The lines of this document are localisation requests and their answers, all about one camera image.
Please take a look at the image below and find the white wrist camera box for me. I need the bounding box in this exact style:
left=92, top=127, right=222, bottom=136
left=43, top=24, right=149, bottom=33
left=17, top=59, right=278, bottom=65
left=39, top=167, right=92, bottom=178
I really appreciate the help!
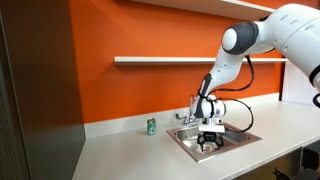
left=199, top=118, right=225, bottom=133

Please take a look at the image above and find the chrome faucet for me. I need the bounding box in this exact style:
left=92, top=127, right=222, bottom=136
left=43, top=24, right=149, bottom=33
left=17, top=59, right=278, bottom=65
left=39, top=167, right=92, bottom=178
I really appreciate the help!
left=175, top=95, right=199, bottom=127

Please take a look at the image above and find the white wall shelf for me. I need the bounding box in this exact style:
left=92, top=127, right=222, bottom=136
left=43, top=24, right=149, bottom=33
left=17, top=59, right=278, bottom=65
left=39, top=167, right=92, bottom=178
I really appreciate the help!
left=113, top=56, right=289, bottom=66

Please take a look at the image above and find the white upper shelf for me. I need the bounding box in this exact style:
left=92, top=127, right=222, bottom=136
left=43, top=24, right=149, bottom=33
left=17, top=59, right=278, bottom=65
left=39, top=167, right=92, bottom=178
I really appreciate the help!
left=131, top=0, right=274, bottom=21

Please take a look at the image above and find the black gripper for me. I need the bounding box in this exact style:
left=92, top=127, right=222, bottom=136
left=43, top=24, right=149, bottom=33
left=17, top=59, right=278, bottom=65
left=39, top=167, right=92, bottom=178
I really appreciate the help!
left=197, top=132, right=224, bottom=152

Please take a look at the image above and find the black chair under counter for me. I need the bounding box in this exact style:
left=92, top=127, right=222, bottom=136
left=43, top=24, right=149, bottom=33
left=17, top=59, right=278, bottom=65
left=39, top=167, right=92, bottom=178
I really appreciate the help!
left=273, top=140, right=320, bottom=180

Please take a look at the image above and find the green soda can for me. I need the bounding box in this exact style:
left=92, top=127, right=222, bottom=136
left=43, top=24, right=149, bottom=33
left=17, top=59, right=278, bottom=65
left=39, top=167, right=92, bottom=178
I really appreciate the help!
left=147, top=118, right=156, bottom=135

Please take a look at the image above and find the stainless steel sink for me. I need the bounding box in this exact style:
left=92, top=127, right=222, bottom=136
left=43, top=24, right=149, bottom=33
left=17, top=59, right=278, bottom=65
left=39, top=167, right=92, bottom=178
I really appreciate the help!
left=167, top=124, right=260, bottom=163

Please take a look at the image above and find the white board panel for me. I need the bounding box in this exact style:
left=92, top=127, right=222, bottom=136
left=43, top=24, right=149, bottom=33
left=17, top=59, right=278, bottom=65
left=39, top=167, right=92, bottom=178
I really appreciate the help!
left=281, top=62, right=318, bottom=106

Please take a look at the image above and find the dark tall cabinet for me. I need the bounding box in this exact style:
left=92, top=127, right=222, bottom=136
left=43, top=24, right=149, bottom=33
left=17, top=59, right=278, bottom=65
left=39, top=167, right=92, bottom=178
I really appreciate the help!
left=0, top=0, right=85, bottom=180

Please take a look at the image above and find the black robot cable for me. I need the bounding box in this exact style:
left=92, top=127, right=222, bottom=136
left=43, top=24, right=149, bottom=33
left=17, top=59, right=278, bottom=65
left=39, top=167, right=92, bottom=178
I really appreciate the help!
left=208, top=54, right=255, bottom=134

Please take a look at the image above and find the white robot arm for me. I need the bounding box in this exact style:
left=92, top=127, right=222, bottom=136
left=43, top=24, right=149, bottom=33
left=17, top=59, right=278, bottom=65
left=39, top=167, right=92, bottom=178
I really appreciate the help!
left=192, top=3, right=320, bottom=147

